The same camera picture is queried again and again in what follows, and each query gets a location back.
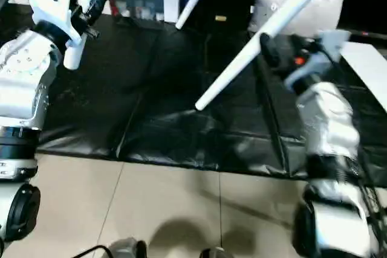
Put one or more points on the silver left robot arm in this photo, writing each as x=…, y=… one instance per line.
x=24, y=77

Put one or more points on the grey cushion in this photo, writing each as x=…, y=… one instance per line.
x=320, y=13

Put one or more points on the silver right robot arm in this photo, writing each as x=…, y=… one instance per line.
x=329, y=131

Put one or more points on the small yellow label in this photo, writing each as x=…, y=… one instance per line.
x=221, y=18

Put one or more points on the white sheet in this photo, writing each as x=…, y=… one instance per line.
x=369, y=67

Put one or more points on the black work mat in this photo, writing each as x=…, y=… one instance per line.
x=169, y=119

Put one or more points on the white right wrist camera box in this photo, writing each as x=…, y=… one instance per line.
x=320, y=52

